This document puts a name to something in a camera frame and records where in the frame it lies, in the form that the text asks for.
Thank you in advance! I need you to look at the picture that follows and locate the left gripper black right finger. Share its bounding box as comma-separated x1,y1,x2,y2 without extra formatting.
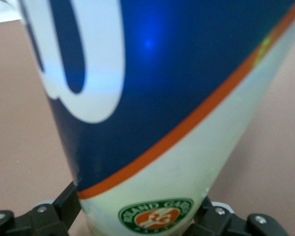
184,195,290,236

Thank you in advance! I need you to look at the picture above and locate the brown table mat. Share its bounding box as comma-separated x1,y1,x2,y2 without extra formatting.
0,17,295,236

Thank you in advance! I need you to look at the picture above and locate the blue white tennis ball can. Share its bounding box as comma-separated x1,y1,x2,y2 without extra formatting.
14,0,295,236

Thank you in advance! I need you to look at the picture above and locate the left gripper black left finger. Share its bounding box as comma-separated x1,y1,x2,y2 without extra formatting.
0,181,83,236

